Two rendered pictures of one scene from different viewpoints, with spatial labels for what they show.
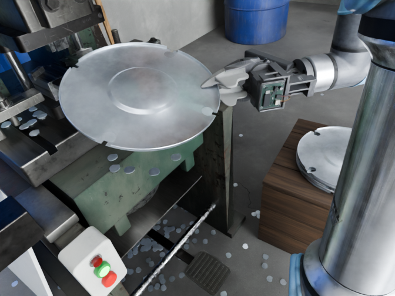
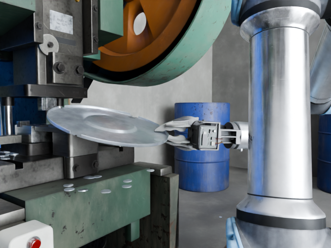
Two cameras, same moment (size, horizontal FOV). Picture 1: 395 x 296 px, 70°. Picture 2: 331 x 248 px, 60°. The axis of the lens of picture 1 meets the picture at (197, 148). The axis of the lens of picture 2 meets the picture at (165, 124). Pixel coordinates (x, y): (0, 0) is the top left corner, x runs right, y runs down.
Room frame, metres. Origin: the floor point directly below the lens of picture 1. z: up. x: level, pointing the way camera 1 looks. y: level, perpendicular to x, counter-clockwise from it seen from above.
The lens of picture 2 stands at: (-0.23, 0.03, 0.83)
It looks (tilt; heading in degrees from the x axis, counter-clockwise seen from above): 3 degrees down; 353
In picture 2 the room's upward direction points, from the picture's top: straight up
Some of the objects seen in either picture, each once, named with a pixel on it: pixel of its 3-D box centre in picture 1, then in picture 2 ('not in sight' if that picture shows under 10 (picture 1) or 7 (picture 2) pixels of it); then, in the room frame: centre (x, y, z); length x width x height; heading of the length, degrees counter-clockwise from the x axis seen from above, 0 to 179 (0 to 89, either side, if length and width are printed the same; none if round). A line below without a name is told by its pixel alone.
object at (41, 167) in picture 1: (81, 101); (47, 159); (0.66, 0.29, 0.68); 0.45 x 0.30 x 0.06; 137
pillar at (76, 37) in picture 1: (76, 37); not in sight; (0.76, 0.28, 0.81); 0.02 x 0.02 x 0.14
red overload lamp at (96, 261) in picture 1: (96, 261); (34, 244); (0.24, 0.19, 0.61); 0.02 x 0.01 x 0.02; 137
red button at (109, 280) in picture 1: (109, 279); not in sight; (0.24, 0.19, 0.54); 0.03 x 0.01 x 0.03; 137
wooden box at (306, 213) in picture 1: (330, 196); not in sight; (0.62, -0.47, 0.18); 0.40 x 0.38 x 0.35; 53
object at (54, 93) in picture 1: (70, 73); (48, 131); (0.65, 0.28, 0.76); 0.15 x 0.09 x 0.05; 137
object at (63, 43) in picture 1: (56, 40); (48, 104); (0.65, 0.28, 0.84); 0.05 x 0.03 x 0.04; 137
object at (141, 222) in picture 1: (118, 189); not in sight; (0.66, 0.30, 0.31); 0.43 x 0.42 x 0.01; 137
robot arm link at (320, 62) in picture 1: (311, 76); (238, 136); (0.51, -0.25, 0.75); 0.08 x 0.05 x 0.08; 9
